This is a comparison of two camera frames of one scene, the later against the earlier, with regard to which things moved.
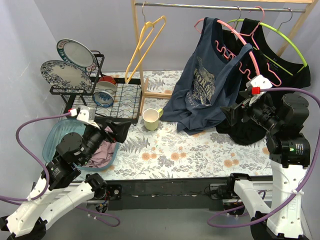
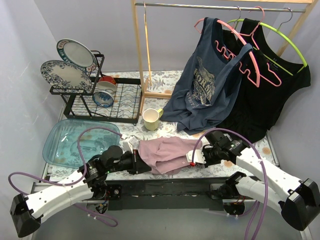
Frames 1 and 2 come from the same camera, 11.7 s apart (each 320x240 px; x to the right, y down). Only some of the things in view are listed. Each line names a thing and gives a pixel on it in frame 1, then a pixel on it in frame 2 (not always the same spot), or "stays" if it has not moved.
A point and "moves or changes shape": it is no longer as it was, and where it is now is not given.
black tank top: (264, 71) stays
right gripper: (240, 113) to (205, 155)
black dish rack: (113, 98) stays
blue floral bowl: (103, 99) stays
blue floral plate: (62, 75) stays
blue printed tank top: (201, 98) stays
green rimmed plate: (73, 52) stays
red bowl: (106, 83) stays
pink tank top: (102, 157) moves or changes shape
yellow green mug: (151, 117) stays
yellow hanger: (140, 45) moves or changes shape
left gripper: (108, 130) to (136, 162)
